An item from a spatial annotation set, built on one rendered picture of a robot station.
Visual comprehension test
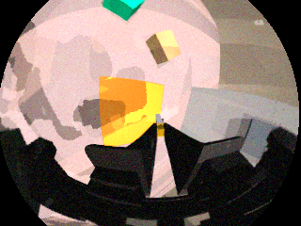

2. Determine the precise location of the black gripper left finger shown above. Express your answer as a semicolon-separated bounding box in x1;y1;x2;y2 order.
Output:
84;124;157;197

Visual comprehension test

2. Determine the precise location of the teal green block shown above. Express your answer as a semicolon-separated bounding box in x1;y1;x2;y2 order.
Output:
103;0;146;20

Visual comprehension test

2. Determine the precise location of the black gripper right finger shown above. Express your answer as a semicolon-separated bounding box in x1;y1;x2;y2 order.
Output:
163;123;245;196

